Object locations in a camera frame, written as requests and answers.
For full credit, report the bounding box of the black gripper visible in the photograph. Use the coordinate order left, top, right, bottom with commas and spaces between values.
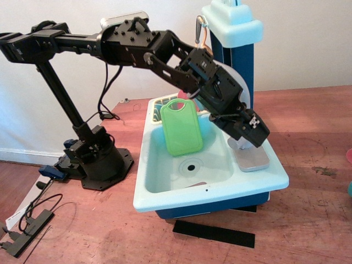
190, 66, 270, 147

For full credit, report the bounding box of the grey toy faucet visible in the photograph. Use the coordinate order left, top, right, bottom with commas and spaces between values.
226, 67, 270, 172

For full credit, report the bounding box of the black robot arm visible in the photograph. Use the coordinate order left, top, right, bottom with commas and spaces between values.
1, 17, 270, 191

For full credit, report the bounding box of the red toy plate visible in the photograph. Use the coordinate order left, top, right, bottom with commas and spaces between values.
177, 90, 199, 112

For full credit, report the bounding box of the hanging orange utensil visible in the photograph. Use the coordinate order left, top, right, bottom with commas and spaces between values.
200, 27, 213, 56

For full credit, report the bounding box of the green plastic cutting board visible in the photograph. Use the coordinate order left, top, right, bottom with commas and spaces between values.
160, 98, 203, 157

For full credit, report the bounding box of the blue toy kitchen tower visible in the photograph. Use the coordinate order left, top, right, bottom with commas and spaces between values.
201, 1, 263, 108

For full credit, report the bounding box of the cream dish rack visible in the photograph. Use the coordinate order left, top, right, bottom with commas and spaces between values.
151, 94, 215, 125

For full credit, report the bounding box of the hanging grey utensil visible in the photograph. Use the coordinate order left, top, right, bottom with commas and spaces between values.
195, 15, 204, 45

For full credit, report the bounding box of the light blue toy sink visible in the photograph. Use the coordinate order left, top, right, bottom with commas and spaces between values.
133, 94, 289, 219

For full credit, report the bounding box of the black velcro strip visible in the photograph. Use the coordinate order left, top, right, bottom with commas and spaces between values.
173, 220, 255, 248

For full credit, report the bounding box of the pink object at edge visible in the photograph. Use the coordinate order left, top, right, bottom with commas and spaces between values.
346, 149, 352, 163

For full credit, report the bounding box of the teal object at edge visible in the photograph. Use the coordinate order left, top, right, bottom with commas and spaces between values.
348, 182, 352, 197

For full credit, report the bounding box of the blue clamp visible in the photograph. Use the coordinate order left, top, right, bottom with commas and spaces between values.
38, 165, 67, 181

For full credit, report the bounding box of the white paper sheet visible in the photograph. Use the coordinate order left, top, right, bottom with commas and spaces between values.
5, 181, 46, 229

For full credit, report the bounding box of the black usb hub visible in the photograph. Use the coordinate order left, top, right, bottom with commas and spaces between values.
1, 210, 54, 258

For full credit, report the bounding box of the black camera cable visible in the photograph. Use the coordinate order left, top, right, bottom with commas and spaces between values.
97, 62, 125, 121

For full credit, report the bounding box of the grey depth camera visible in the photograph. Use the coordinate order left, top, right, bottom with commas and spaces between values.
100, 10, 149, 29

